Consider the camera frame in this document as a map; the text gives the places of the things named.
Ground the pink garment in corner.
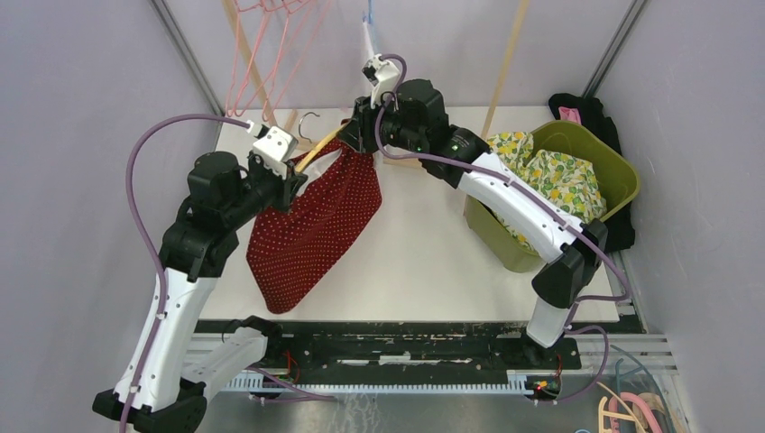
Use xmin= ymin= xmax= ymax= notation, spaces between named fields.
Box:
xmin=558 ymin=106 xmax=582 ymax=124

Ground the wooden clothes rack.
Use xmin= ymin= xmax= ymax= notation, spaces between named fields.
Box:
xmin=221 ymin=0 xmax=532 ymax=171

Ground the olive green plastic basket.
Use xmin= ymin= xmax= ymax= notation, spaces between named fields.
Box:
xmin=464 ymin=120 xmax=640 ymax=272

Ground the lemon print skirt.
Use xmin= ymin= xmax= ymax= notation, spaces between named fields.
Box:
xmin=487 ymin=132 xmax=607 ymax=224

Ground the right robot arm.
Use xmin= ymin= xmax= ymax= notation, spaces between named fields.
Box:
xmin=338 ymin=79 xmax=607 ymax=368

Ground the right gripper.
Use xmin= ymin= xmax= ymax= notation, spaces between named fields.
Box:
xmin=336 ymin=89 xmax=425 ymax=154

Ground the left aluminium frame post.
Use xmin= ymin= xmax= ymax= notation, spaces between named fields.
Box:
xmin=148 ymin=0 xmax=224 ymax=115

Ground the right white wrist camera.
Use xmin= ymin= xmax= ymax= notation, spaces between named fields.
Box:
xmin=362 ymin=53 xmax=407 ymax=108

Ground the right aluminium frame post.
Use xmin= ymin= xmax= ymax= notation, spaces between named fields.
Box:
xmin=582 ymin=0 xmax=650 ymax=97

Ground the aluminium frame post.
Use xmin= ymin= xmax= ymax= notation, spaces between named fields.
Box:
xmin=582 ymin=0 xmax=650 ymax=97
xmin=148 ymin=0 xmax=224 ymax=115

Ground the black garment behind basket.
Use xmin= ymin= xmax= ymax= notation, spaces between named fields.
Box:
xmin=548 ymin=93 xmax=636 ymax=253

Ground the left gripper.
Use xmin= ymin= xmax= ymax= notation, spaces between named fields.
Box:
xmin=224 ymin=148 xmax=308 ymax=228

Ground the white garment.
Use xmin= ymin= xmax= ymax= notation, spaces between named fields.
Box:
xmin=362 ymin=15 xmax=379 ymax=60

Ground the white slotted cable duct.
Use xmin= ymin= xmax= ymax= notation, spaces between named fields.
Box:
xmin=223 ymin=372 xmax=533 ymax=396

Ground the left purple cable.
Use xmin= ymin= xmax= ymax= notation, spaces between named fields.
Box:
xmin=116 ymin=113 xmax=339 ymax=433

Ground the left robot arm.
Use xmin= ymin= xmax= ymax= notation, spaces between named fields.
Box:
xmin=92 ymin=152 xmax=308 ymax=432

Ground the blue wire hanger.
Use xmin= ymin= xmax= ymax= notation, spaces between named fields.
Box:
xmin=363 ymin=0 xmax=374 ymax=26

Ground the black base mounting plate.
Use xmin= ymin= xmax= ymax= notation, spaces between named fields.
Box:
xmin=195 ymin=317 xmax=582 ymax=386

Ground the pile of spare hangers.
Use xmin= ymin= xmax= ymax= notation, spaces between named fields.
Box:
xmin=564 ymin=346 xmax=690 ymax=432

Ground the red polka dot skirt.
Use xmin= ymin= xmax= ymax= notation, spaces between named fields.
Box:
xmin=245 ymin=139 xmax=382 ymax=314

